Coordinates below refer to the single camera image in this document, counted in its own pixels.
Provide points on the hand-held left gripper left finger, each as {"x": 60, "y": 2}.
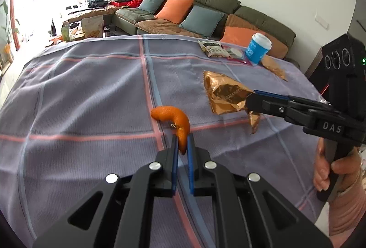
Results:
{"x": 175, "y": 165}

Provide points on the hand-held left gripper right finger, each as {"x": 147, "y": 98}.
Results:
{"x": 191, "y": 165}

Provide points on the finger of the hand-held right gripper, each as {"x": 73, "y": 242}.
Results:
{"x": 303, "y": 102}
{"x": 268, "y": 105}

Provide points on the gold foil wrapper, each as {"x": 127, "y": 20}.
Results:
{"x": 223, "y": 90}
{"x": 274, "y": 67}

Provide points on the orange peel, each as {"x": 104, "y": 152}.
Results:
{"x": 171, "y": 115}

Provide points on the person's right forearm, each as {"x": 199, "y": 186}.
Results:
{"x": 346, "y": 213}

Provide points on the person's right hand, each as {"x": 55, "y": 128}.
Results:
{"x": 346, "y": 168}

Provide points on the blue paper cup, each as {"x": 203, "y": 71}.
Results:
{"x": 257, "y": 49}

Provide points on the clear and pink wrapper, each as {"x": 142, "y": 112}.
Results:
{"x": 238, "y": 55}

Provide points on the orange cushion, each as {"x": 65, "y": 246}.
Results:
{"x": 237, "y": 35}
{"x": 174, "y": 10}

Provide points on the black and white snack packet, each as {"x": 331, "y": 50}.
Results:
{"x": 214, "y": 49}

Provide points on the blue-grey cushion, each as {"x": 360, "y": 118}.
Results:
{"x": 153, "y": 2}
{"x": 201, "y": 20}

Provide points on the purple checked blanket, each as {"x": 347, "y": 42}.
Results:
{"x": 85, "y": 99}

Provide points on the brown sofa throw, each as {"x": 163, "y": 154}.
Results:
{"x": 163, "y": 27}

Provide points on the patterned paper bag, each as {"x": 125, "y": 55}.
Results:
{"x": 92, "y": 27}

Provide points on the red cloth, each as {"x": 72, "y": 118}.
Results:
{"x": 134, "y": 3}

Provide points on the green packet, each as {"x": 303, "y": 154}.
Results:
{"x": 65, "y": 32}

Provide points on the wooden table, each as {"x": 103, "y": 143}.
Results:
{"x": 91, "y": 11}

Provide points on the pile of clothes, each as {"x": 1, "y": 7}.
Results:
{"x": 98, "y": 2}

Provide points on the tall potted plant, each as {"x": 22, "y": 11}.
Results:
{"x": 7, "y": 25}

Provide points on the white wall socket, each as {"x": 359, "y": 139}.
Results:
{"x": 321, "y": 20}

